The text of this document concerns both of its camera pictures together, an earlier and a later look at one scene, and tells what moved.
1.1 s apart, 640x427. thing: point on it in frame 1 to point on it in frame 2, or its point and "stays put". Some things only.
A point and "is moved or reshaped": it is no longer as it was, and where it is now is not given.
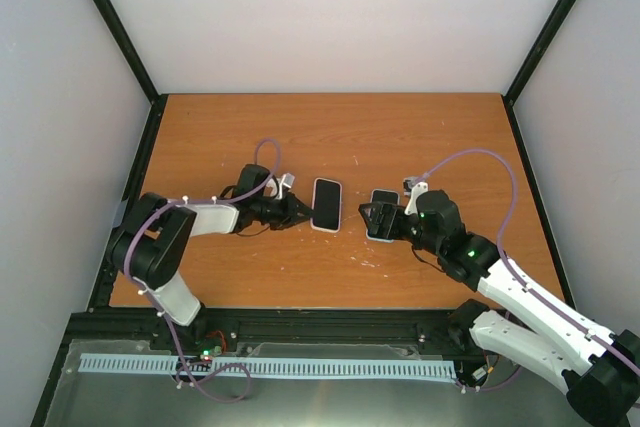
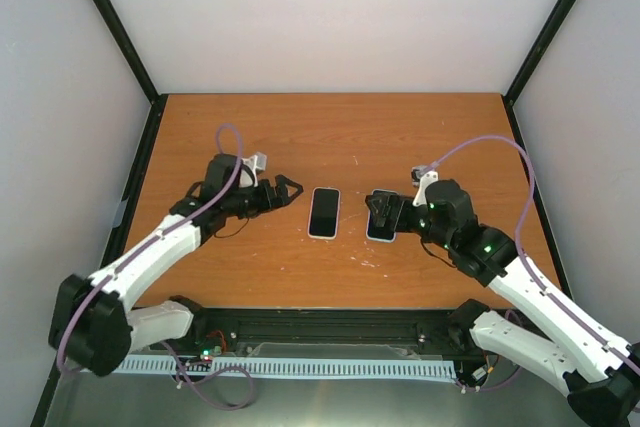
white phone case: (327, 202) is moved or reshaped
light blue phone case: (387, 196) stays put
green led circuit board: (208, 353) stays put
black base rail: (274, 334) stays put
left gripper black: (290, 217) to (269, 200)
